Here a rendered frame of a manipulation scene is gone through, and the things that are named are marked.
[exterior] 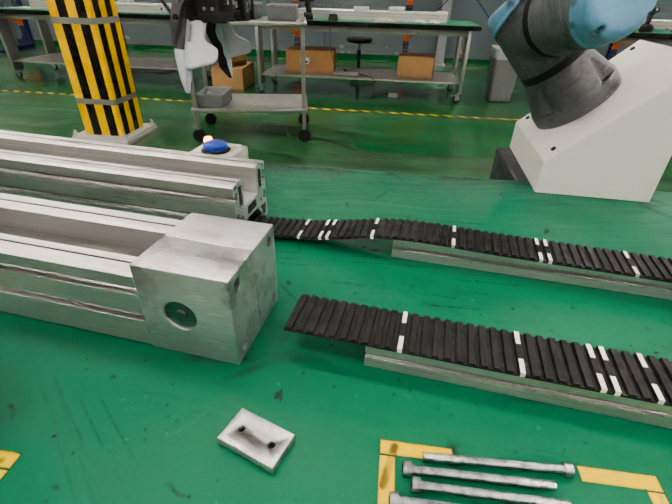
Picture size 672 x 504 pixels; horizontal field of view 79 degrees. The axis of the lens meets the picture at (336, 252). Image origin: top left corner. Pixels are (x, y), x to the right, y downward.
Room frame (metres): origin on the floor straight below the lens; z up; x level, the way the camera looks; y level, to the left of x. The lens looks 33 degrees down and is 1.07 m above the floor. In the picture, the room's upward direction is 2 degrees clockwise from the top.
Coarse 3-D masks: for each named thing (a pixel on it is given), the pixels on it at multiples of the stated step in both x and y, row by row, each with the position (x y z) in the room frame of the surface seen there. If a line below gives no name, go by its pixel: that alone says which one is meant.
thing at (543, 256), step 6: (534, 240) 0.44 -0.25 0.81; (546, 240) 0.44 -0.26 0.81; (534, 246) 0.43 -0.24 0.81; (540, 246) 0.43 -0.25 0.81; (546, 246) 0.43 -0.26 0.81; (534, 252) 0.42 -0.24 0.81; (540, 252) 0.41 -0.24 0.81; (546, 252) 0.41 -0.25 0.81; (540, 258) 0.40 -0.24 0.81; (546, 258) 0.40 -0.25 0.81; (552, 258) 0.41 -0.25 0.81
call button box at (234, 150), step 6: (228, 144) 0.70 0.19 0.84; (234, 144) 0.70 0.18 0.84; (192, 150) 0.66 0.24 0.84; (198, 150) 0.66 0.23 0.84; (204, 150) 0.66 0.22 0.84; (228, 150) 0.66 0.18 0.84; (234, 150) 0.67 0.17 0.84; (240, 150) 0.67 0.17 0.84; (246, 150) 0.69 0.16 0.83; (234, 156) 0.65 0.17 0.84; (240, 156) 0.66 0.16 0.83; (246, 156) 0.69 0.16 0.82
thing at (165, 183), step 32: (0, 160) 0.55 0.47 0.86; (32, 160) 0.54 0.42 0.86; (64, 160) 0.54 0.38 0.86; (96, 160) 0.60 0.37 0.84; (128, 160) 0.58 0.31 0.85; (160, 160) 0.57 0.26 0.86; (192, 160) 0.56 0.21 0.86; (224, 160) 0.55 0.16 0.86; (256, 160) 0.56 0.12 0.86; (0, 192) 0.55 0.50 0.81; (32, 192) 0.55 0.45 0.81; (64, 192) 0.52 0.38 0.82; (96, 192) 0.51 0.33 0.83; (128, 192) 0.50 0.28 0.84; (160, 192) 0.49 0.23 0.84; (192, 192) 0.48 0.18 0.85; (224, 192) 0.47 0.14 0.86; (256, 192) 0.54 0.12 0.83
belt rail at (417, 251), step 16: (400, 240) 0.45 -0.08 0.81; (400, 256) 0.45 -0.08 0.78; (416, 256) 0.44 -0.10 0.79; (432, 256) 0.44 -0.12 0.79; (448, 256) 0.44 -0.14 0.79; (464, 256) 0.43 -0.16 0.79; (480, 256) 0.42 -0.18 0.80; (496, 256) 0.42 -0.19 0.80; (496, 272) 0.42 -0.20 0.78; (512, 272) 0.41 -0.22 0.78; (528, 272) 0.41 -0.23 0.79; (544, 272) 0.41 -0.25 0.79; (560, 272) 0.41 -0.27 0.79; (576, 272) 0.40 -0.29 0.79; (592, 272) 0.39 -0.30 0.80; (608, 288) 0.39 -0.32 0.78; (624, 288) 0.39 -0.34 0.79; (640, 288) 0.38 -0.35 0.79; (656, 288) 0.38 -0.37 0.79
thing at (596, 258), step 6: (588, 246) 0.43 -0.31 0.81; (588, 252) 0.42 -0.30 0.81; (594, 252) 0.42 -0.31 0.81; (600, 252) 0.42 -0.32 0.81; (588, 258) 0.41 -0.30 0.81; (594, 258) 0.40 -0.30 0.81; (600, 258) 0.40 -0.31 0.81; (594, 264) 0.39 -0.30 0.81; (600, 264) 0.40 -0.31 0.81; (606, 264) 0.39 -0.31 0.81; (594, 270) 0.39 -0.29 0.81; (600, 270) 0.38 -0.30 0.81; (606, 270) 0.38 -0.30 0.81
